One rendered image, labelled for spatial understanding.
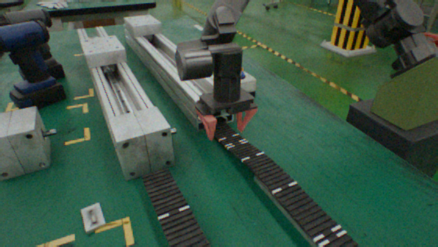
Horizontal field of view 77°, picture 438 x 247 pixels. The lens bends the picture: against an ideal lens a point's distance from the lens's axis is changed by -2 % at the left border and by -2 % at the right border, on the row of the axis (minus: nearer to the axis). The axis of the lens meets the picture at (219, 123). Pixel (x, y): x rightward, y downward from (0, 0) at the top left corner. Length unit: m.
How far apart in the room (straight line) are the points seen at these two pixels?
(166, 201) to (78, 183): 0.20
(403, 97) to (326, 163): 0.28
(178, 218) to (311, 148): 0.34
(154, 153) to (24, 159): 0.25
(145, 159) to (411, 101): 0.61
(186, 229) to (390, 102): 0.60
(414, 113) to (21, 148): 0.85
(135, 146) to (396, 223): 0.46
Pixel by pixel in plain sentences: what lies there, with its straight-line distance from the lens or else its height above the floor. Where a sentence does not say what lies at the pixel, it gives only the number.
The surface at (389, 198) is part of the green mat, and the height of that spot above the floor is 0.78.
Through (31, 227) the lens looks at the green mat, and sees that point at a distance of 0.57.
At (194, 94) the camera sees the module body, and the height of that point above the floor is 0.86.
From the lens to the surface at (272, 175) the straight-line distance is 0.52.
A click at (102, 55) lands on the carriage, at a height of 0.90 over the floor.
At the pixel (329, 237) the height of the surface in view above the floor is 0.81.
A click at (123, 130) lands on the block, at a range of 0.55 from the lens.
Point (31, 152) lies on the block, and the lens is 0.65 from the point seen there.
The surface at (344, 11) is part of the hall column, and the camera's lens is 3.89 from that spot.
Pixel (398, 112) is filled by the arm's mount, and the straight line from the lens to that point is 0.82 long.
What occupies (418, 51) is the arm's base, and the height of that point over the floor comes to 0.95.
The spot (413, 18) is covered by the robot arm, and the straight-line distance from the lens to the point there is 0.83.
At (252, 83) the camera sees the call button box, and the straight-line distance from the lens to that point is 0.80.
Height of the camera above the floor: 1.17
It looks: 33 degrees down
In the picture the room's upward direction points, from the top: straight up
